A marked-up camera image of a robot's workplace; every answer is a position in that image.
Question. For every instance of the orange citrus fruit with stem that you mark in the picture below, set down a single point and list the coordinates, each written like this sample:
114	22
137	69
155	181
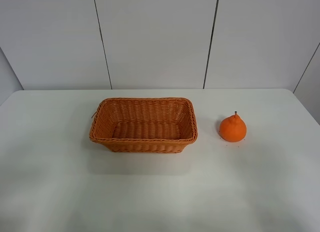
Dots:
233	128

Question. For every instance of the orange woven wicker basket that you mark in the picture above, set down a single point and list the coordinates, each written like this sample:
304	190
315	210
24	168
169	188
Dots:
144	125

